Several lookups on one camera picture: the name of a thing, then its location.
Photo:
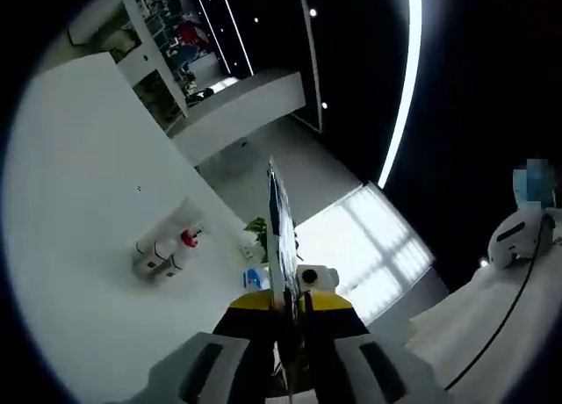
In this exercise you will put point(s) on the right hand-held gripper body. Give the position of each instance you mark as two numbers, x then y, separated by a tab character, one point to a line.
318	279

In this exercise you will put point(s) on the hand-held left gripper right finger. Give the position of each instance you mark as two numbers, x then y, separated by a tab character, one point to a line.
342	360

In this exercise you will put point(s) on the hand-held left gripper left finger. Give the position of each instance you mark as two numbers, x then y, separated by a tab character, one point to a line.
246	355

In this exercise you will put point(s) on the silver dark-print skincare sachet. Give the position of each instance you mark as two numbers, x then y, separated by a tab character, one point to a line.
281	228

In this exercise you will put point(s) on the red collar skincare bottle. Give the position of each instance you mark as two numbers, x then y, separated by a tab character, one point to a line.
189	238

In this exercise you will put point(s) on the tall white skincare bottle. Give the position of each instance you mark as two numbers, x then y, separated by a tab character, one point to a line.
175	219

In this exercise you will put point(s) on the large bright window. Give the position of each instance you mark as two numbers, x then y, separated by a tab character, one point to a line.
364	254

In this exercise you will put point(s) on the blue white tissue pack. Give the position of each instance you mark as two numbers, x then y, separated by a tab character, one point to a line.
252	279

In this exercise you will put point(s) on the white power socket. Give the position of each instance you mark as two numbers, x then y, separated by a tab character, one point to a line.
247	252

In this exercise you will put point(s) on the green potted plant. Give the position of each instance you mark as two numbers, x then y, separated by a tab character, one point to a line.
257	228

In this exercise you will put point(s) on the person's white shirt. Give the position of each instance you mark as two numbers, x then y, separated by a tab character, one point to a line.
474	316

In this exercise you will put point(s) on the white square pillar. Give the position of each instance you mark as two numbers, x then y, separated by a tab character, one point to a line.
246	110

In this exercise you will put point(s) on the long ceiling light strip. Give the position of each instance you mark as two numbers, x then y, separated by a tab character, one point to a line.
406	83

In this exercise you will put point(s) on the long white office desk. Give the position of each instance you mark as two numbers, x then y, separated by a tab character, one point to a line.
149	57

